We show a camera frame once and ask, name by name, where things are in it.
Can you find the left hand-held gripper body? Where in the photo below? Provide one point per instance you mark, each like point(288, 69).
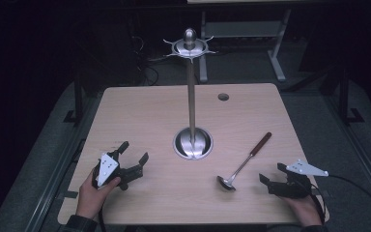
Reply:
point(107, 167)

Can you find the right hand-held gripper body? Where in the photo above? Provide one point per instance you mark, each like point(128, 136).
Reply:
point(294, 187)

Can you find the person's right hand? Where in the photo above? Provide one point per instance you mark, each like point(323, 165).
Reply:
point(304, 209)

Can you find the person's left hand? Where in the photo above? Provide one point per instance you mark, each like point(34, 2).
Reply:
point(90, 199)

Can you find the metal utensil hanging rack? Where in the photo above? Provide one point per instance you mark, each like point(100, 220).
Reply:
point(191, 106)

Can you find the black metal stand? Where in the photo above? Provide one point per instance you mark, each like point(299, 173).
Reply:
point(346, 103)

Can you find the white metal desk frame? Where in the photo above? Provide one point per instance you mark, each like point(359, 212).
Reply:
point(244, 30)

